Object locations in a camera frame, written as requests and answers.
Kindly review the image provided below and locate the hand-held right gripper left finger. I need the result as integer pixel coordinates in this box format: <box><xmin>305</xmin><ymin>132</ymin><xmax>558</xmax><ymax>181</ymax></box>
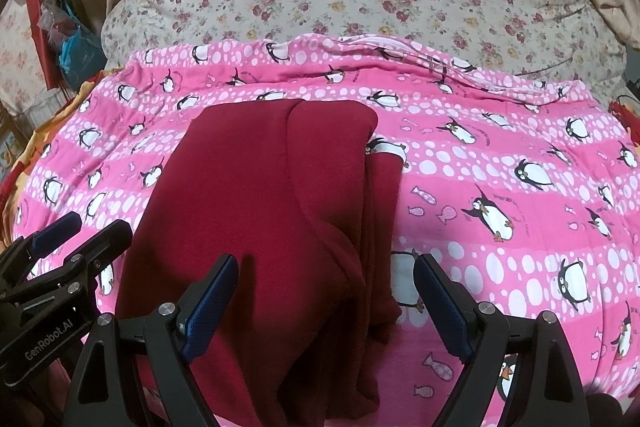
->
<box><xmin>62</xmin><ymin>253</ymin><xmax>240</xmax><ymax>427</ymax></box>

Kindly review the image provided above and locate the red frame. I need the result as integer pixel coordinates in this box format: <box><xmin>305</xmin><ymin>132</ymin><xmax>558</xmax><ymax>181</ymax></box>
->
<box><xmin>27</xmin><ymin>0</ymin><xmax>57</xmax><ymax>92</ymax></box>

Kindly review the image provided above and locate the pale floral fabric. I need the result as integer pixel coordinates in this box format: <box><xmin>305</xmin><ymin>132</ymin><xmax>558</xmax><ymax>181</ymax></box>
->
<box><xmin>0</xmin><ymin>7</ymin><xmax>51</xmax><ymax>118</ymax></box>

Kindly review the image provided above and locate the blue plastic bag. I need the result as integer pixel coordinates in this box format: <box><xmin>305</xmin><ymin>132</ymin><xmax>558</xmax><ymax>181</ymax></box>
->
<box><xmin>59</xmin><ymin>24</ymin><xmax>106</xmax><ymax>88</ymax></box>

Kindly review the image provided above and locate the dark red knit garment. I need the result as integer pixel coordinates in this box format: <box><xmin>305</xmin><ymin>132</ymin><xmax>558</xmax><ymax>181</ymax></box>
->
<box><xmin>115</xmin><ymin>98</ymin><xmax>407</xmax><ymax>427</ymax></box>

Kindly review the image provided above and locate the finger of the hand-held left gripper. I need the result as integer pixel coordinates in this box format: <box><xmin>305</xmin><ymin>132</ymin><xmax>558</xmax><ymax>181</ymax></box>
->
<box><xmin>0</xmin><ymin>221</ymin><xmax>134</xmax><ymax>304</ymax></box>
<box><xmin>0</xmin><ymin>212</ymin><xmax>84</xmax><ymax>289</ymax></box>

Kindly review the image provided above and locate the pink penguin print blanket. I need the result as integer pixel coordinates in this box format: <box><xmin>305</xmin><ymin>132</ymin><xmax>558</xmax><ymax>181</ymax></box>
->
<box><xmin>10</xmin><ymin>34</ymin><xmax>640</xmax><ymax>427</ymax></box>

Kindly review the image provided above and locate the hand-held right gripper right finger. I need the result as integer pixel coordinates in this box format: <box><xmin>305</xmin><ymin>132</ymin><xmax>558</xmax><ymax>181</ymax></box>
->
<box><xmin>413</xmin><ymin>253</ymin><xmax>591</xmax><ymax>427</ymax></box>

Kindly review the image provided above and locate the clear plastic bag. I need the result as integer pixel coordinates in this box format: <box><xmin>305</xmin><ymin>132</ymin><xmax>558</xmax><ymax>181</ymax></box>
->
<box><xmin>40</xmin><ymin>0</ymin><xmax>81</xmax><ymax>44</ymax></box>

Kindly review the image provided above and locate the red and orange cloth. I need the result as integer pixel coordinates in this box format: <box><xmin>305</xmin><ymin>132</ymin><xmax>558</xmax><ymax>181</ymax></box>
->
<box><xmin>607</xmin><ymin>94</ymin><xmax>640</xmax><ymax>138</ymax></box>

